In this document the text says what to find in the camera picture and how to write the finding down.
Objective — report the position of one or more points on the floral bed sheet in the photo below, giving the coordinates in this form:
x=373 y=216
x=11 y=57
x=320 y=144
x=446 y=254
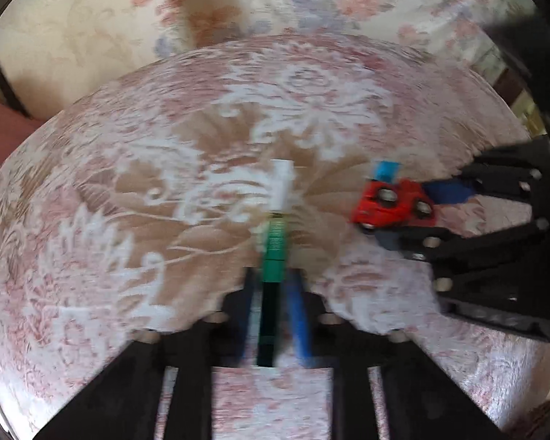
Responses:
x=325 y=0

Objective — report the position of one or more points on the red toy car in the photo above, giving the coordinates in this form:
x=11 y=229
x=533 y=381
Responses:
x=389 y=206

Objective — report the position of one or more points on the black bed frame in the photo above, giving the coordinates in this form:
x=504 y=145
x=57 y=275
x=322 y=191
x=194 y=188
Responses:
x=2 y=78

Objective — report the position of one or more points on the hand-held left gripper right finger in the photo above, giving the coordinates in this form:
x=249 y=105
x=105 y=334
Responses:
x=298 y=318

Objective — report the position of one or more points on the pink cloth-covered stool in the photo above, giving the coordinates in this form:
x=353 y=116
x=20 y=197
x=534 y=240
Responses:
x=4 y=133

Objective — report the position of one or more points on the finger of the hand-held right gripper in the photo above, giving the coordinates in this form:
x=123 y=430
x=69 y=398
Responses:
x=476 y=256
x=449 y=190

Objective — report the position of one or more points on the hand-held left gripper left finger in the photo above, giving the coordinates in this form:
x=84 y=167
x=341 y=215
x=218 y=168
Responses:
x=247 y=314

